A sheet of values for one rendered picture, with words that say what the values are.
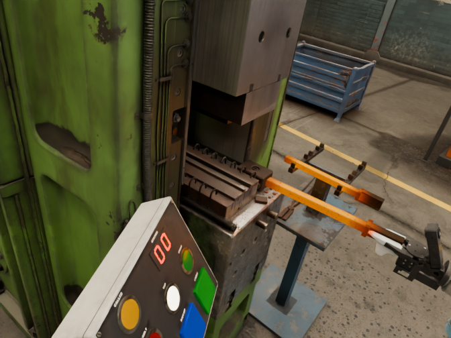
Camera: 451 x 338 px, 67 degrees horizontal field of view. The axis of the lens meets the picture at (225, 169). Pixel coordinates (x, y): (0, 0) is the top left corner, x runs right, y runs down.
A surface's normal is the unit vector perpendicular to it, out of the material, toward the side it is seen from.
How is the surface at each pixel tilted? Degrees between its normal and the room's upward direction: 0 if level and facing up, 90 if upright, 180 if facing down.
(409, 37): 90
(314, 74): 89
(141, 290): 60
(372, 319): 0
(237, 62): 90
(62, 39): 89
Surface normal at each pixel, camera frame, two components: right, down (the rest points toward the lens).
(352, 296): 0.14, -0.84
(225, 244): -0.58, 0.37
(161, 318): 0.91, -0.24
